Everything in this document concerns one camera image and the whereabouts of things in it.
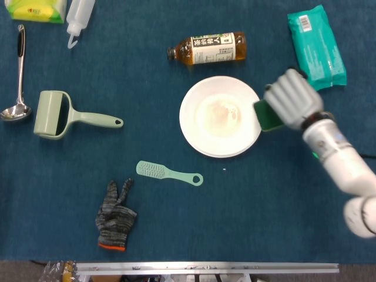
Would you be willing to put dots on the pale green scrub brush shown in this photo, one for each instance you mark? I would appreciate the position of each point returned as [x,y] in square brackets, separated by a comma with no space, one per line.
[164,173]

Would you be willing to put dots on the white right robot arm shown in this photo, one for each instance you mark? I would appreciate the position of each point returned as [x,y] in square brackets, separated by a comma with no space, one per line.
[343,164]

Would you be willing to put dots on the green yellow sponge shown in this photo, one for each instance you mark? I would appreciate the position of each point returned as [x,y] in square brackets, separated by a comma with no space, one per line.
[267,117]

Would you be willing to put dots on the pale green lint roller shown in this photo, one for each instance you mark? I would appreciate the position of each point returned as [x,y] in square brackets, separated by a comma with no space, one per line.
[51,114]

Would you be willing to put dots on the amber tea bottle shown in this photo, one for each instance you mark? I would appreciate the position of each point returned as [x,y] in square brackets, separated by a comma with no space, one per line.
[211,48]

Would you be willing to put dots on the steel soup ladle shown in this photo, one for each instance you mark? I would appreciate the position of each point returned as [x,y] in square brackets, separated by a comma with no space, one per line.
[20,73]

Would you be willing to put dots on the white squeeze bottle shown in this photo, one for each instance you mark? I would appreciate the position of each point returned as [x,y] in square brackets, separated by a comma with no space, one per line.
[77,17]

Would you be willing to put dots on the white round plate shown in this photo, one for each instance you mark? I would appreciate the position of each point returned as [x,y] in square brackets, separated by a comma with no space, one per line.
[220,117]

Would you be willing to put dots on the grey knitted work glove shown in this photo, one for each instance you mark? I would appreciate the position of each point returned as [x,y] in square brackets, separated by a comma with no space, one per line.
[114,220]

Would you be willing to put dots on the crumpled clear plastic bag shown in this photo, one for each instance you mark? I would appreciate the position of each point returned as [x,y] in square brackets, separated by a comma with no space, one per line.
[57,271]

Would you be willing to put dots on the teal wet wipes pack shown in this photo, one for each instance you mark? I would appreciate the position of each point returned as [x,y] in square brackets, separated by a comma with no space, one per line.
[318,50]

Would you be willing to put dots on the blue table cloth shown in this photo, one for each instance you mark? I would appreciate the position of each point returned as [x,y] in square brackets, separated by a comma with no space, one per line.
[147,88]

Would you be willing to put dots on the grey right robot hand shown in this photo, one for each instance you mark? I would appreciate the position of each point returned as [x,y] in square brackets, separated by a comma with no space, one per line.
[293,97]

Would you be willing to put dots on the yellow green tissue pack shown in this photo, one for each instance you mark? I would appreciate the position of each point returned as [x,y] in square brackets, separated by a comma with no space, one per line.
[38,10]

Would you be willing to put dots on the aluminium frame rail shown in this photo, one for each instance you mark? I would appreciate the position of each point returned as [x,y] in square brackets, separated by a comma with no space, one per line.
[205,267]

